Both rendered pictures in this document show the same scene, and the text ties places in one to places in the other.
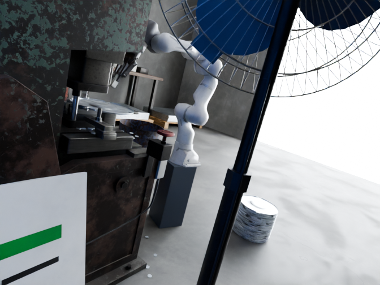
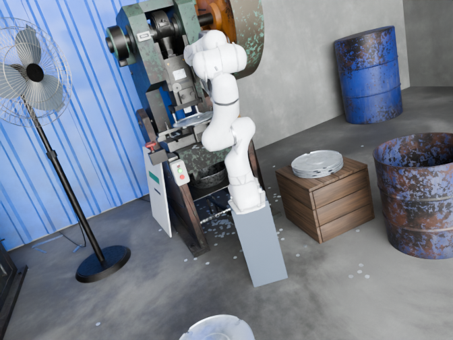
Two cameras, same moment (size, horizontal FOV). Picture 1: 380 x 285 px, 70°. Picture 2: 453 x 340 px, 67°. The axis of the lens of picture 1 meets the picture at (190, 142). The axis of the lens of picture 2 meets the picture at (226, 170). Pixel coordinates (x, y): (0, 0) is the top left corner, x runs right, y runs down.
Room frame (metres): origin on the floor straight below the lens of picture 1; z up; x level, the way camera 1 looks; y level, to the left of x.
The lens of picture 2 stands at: (2.62, -1.20, 1.15)
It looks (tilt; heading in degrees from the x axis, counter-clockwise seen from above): 20 degrees down; 127
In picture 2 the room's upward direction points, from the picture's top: 16 degrees counter-clockwise
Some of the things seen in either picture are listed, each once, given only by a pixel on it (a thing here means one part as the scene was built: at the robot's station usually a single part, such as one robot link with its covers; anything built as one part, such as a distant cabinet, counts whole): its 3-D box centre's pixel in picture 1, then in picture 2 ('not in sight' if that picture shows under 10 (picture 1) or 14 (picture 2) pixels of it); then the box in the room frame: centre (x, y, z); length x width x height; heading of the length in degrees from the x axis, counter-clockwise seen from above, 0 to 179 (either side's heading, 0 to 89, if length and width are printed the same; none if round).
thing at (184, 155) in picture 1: (186, 152); (244, 188); (1.79, 0.01, 0.52); 0.22 x 0.19 x 0.14; 126
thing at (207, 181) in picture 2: not in sight; (207, 175); (1.18, 0.52, 0.36); 0.34 x 0.34 x 0.10
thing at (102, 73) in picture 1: (95, 46); (178, 79); (1.21, 0.49, 1.04); 0.17 x 0.15 x 0.30; 145
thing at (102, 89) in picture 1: (80, 86); (185, 105); (1.17, 0.52, 0.86); 0.20 x 0.16 x 0.05; 55
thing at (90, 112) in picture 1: (78, 109); not in sight; (1.18, 0.51, 0.76); 0.15 x 0.09 x 0.05; 55
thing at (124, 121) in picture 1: (137, 149); (425, 194); (2.49, 0.47, 0.24); 0.42 x 0.42 x 0.48
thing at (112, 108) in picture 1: (103, 106); (195, 119); (1.28, 0.44, 0.78); 0.29 x 0.29 x 0.01
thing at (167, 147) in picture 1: (156, 160); (160, 164); (1.18, 0.13, 0.62); 0.10 x 0.06 x 0.20; 55
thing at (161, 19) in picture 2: not in sight; (165, 41); (1.18, 0.51, 1.27); 0.21 x 0.12 x 0.34; 145
